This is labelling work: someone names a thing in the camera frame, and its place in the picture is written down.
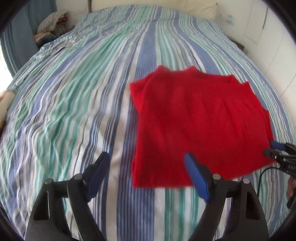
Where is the red knit sweater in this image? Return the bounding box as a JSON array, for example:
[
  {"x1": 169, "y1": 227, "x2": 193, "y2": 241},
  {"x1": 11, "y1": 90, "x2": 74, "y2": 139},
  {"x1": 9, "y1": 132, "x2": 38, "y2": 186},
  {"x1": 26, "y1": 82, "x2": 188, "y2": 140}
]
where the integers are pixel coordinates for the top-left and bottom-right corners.
[{"x1": 129, "y1": 66, "x2": 273, "y2": 188}]

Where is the pile of clothes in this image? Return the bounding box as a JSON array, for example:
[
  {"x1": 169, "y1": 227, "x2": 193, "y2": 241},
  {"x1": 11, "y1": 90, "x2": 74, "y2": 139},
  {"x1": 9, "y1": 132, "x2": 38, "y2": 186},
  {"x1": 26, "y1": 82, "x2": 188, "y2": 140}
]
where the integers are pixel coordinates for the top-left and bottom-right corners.
[{"x1": 34, "y1": 10, "x2": 69, "y2": 49}]

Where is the person's right hand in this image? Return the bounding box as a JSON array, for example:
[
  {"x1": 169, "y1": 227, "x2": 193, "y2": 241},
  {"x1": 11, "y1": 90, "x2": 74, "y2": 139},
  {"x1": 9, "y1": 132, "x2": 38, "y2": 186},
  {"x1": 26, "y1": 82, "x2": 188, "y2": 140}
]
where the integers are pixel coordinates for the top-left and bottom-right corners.
[{"x1": 287, "y1": 176, "x2": 296, "y2": 209}]

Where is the dark wooden nightstand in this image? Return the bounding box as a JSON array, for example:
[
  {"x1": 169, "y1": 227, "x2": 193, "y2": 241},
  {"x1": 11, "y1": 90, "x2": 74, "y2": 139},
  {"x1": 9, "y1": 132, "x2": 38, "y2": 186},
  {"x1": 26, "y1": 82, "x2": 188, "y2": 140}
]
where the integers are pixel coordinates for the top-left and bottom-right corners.
[{"x1": 227, "y1": 35, "x2": 245, "y2": 51}]

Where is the cream padded headboard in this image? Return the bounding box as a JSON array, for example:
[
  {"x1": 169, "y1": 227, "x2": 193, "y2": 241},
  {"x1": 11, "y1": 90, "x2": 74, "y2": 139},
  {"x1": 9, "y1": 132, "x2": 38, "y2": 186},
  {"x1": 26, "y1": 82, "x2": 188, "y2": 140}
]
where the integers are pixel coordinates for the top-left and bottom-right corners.
[{"x1": 88, "y1": 0, "x2": 218, "y2": 21}]

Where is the teal blue curtain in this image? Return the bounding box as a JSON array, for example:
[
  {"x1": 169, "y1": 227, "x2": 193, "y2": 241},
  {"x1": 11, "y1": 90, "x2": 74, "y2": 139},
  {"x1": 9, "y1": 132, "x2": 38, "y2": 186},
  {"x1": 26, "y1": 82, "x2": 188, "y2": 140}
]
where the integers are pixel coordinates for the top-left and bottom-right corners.
[{"x1": 1, "y1": 0, "x2": 57, "y2": 76}]

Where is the black cable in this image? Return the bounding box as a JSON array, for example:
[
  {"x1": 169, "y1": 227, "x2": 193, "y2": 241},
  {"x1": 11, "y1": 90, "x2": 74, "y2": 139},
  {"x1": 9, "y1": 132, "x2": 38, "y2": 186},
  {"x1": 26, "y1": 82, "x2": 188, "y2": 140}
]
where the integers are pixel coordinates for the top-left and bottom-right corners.
[{"x1": 256, "y1": 166, "x2": 282, "y2": 200}]

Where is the blue wall socket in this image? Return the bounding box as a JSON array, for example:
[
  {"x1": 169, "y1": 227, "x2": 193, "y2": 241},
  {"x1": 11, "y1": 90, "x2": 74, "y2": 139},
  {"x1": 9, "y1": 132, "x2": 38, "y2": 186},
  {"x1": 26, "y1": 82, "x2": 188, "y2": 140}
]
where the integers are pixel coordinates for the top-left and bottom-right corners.
[{"x1": 220, "y1": 14, "x2": 234, "y2": 25}]

